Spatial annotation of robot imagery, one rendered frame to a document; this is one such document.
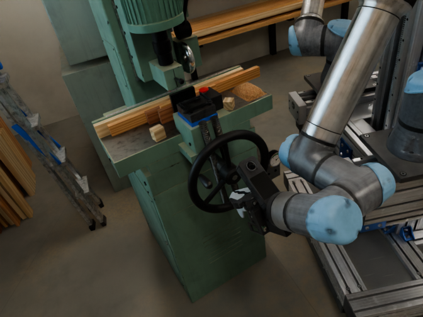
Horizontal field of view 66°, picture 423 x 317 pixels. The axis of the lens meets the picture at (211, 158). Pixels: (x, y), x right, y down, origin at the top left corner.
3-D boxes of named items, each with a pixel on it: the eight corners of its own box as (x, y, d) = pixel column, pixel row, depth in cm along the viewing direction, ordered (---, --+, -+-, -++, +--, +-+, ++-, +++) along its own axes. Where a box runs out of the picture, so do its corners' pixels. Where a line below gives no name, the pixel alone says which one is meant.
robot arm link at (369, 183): (350, 144, 63) (309, 167, 59) (405, 172, 55) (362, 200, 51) (345, 175, 68) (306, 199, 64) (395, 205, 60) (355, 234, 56)
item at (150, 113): (150, 124, 113) (146, 113, 110) (147, 122, 115) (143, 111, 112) (206, 101, 120) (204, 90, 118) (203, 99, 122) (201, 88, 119)
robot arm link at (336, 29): (356, 63, 122) (360, 26, 114) (319, 62, 128) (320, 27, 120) (359, 51, 130) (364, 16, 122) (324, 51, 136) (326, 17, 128)
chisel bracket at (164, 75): (169, 95, 110) (163, 72, 104) (153, 83, 120) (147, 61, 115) (188, 88, 112) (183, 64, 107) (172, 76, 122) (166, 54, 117)
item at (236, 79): (112, 136, 111) (108, 126, 108) (111, 134, 112) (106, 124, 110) (260, 76, 130) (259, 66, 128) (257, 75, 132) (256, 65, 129)
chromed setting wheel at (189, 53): (192, 78, 124) (186, 46, 117) (179, 70, 134) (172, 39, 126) (199, 75, 125) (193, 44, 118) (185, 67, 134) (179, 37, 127)
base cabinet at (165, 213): (191, 305, 154) (152, 199, 111) (148, 228, 197) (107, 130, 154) (267, 256, 168) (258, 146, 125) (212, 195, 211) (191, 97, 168)
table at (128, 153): (128, 195, 95) (121, 180, 91) (102, 148, 117) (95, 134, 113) (291, 117, 114) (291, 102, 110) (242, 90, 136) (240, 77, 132)
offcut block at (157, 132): (157, 142, 104) (153, 131, 101) (152, 138, 106) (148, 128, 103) (167, 137, 105) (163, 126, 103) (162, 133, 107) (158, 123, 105)
